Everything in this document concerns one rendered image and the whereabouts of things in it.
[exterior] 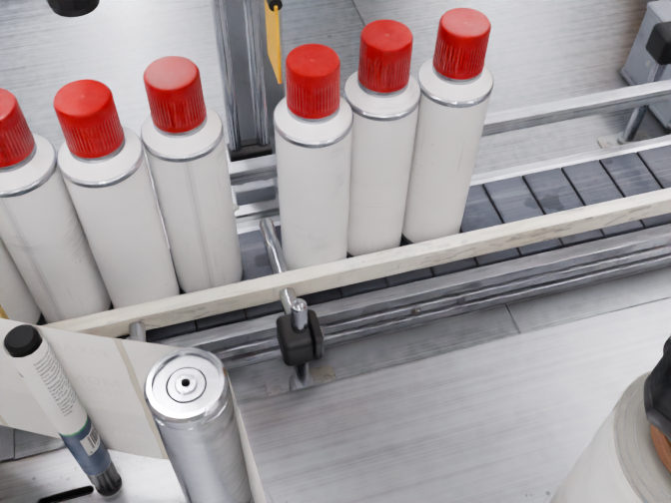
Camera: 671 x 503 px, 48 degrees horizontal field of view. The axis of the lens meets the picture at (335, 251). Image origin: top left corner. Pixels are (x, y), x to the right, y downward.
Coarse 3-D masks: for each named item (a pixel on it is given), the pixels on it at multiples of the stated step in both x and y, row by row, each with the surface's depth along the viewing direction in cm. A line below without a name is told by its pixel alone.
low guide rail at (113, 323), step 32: (512, 224) 60; (544, 224) 60; (576, 224) 61; (608, 224) 62; (384, 256) 58; (416, 256) 58; (448, 256) 59; (224, 288) 56; (256, 288) 56; (320, 288) 58; (64, 320) 54; (96, 320) 54; (128, 320) 54; (160, 320) 55
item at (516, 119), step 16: (592, 96) 62; (608, 96) 62; (624, 96) 62; (640, 96) 62; (656, 96) 63; (496, 112) 61; (512, 112) 61; (528, 112) 61; (544, 112) 61; (560, 112) 61; (576, 112) 62; (592, 112) 62; (608, 112) 63; (496, 128) 61; (512, 128) 61; (256, 160) 57; (272, 160) 57; (240, 176) 57; (256, 176) 57; (272, 176) 58
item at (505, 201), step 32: (608, 160) 69; (640, 160) 69; (480, 192) 66; (512, 192) 67; (544, 192) 67; (576, 192) 67; (608, 192) 67; (640, 192) 67; (480, 224) 64; (640, 224) 65; (256, 256) 62; (480, 256) 62; (512, 256) 62; (352, 288) 60; (192, 320) 58; (224, 320) 58
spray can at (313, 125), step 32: (288, 64) 45; (320, 64) 45; (288, 96) 47; (320, 96) 45; (288, 128) 47; (320, 128) 47; (288, 160) 49; (320, 160) 48; (288, 192) 52; (320, 192) 51; (288, 224) 55; (320, 224) 53; (288, 256) 58; (320, 256) 57
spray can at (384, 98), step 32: (384, 32) 47; (384, 64) 47; (352, 96) 49; (384, 96) 49; (416, 96) 50; (352, 128) 51; (384, 128) 50; (352, 160) 53; (384, 160) 52; (352, 192) 55; (384, 192) 55; (352, 224) 58; (384, 224) 58; (352, 256) 61
